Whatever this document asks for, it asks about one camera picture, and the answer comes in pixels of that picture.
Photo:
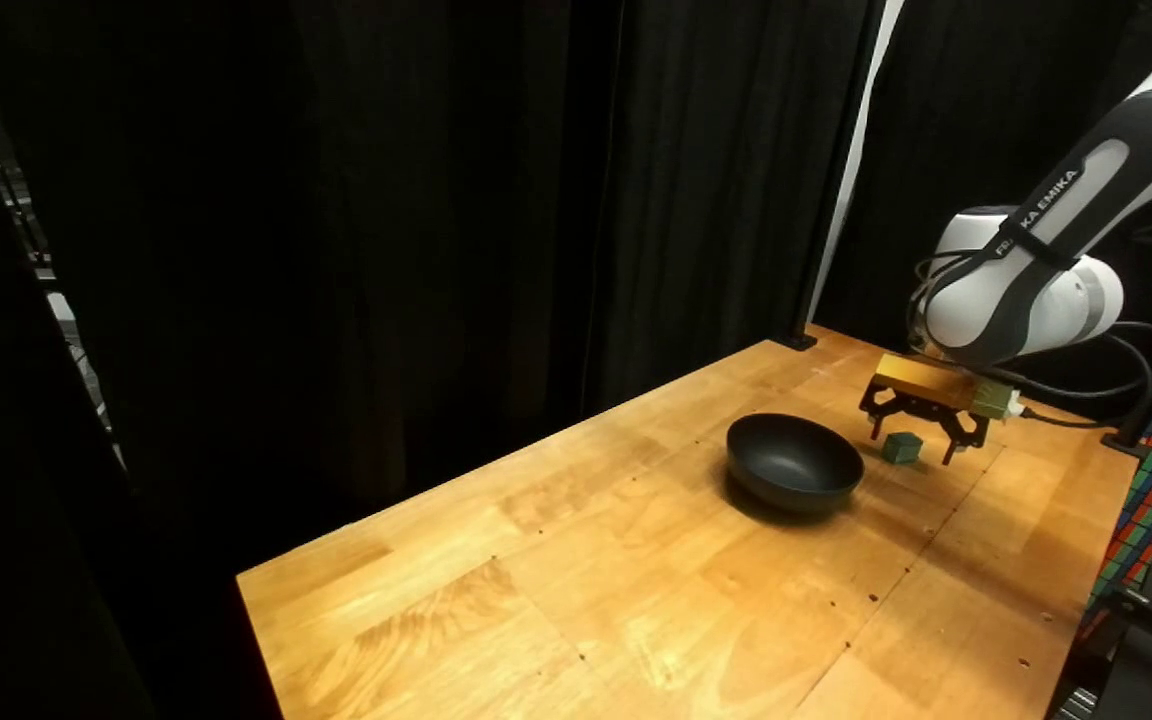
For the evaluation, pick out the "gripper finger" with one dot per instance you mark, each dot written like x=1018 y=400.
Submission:
x=966 y=428
x=886 y=404

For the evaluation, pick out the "black bowl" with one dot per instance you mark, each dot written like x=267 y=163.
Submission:
x=794 y=465

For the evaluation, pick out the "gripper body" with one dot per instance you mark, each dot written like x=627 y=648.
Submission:
x=921 y=380

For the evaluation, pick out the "black clamp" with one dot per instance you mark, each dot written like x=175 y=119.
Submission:
x=796 y=341
x=1126 y=444

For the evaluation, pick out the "green block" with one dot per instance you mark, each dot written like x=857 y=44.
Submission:
x=902 y=449

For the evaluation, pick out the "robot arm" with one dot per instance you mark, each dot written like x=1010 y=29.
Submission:
x=976 y=310

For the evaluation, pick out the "black curtain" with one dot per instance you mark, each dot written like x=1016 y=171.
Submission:
x=936 y=120
x=386 y=220

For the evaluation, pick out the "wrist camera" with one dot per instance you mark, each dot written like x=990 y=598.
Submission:
x=994 y=400

